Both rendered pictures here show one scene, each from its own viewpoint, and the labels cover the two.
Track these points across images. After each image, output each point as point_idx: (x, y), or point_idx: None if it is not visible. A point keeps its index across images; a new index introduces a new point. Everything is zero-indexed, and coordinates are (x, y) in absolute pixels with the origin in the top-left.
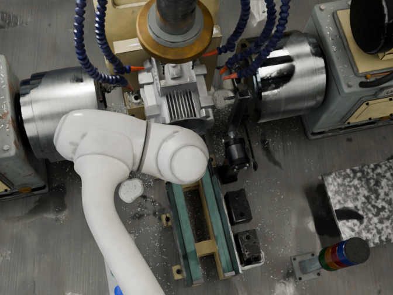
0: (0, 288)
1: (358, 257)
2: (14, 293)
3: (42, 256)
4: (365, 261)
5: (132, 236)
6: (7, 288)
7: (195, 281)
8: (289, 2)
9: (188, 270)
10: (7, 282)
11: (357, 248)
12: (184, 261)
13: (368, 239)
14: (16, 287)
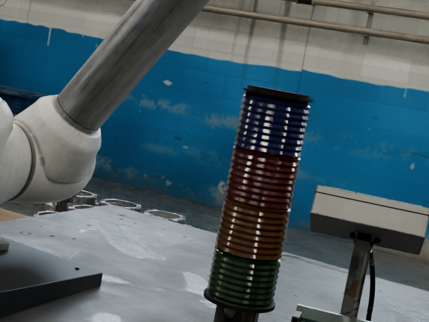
0: (377, 317)
1: (262, 87)
2: (364, 319)
3: None
4: (244, 87)
5: (420, 231)
6: (375, 318)
7: (298, 312)
8: None
9: (323, 320)
10: (383, 321)
11: (282, 91)
12: (343, 319)
13: None
14: (372, 321)
